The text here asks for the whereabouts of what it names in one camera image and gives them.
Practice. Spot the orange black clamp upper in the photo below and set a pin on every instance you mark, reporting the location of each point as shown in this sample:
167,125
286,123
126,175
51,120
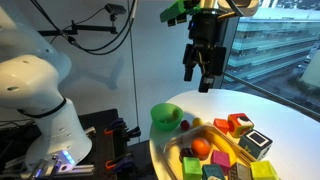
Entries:
120,124

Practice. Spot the green block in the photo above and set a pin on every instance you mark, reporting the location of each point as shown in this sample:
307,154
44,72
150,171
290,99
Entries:
191,168

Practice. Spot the grey brown block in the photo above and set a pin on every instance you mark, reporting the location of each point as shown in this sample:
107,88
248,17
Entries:
239,172

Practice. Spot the magenta block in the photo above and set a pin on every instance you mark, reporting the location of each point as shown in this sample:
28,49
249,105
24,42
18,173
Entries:
222,159

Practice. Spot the toy banana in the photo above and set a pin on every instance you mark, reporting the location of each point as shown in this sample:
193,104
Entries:
221,144

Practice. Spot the small orange block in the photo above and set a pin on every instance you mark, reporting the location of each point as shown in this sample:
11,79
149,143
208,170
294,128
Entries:
222,125

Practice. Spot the lime yellow block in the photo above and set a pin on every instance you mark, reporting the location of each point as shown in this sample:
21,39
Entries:
263,170

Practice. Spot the yellow toy lemon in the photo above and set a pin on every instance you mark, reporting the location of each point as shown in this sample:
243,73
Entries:
197,122

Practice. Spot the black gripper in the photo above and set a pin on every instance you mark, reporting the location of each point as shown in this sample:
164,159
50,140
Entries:
203,31

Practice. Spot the orange black clamp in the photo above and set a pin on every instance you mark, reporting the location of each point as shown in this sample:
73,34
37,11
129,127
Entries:
120,163
120,124

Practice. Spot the dark plum toy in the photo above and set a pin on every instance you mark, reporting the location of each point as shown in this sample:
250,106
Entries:
185,152

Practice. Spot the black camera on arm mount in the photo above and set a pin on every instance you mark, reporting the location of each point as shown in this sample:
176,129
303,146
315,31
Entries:
113,10

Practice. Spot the dark red toy fruit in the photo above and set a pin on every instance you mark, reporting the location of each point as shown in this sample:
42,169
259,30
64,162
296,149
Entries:
184,125

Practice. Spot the toy orange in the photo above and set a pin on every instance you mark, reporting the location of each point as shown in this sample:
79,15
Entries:
201,148

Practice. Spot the black white teal cube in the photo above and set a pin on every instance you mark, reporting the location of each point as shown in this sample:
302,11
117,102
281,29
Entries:
255,143

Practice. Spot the wooden tray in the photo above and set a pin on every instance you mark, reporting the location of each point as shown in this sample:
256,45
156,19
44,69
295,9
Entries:
170,151

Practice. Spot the orange green red cube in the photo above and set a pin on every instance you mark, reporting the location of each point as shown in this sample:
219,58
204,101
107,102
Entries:
239,124

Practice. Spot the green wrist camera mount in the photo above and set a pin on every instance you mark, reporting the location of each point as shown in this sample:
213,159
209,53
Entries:
178,11

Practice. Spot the teal block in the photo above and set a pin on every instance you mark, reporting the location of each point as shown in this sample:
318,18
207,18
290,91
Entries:
212,172

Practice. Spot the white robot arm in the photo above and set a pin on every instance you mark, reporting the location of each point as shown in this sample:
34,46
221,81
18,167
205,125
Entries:
30,73

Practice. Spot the orange black clamp lower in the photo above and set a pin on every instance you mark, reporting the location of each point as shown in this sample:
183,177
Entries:
120,163

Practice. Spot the green plastic bowl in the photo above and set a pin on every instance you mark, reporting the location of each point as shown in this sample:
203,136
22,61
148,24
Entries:
166,116

